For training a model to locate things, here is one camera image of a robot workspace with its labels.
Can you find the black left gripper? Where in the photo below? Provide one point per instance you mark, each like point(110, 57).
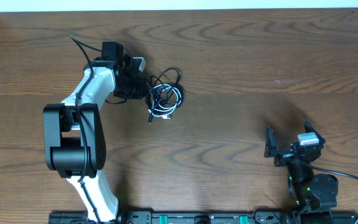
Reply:
point(141, 90)

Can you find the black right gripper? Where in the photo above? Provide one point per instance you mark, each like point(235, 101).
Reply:
point(284, 155)

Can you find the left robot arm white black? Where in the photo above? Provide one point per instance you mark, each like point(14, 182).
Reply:
point(74, 140)

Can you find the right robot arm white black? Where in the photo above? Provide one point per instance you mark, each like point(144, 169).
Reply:
point(315, 194)

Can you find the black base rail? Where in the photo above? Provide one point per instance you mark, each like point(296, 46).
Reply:
point(260, 216)

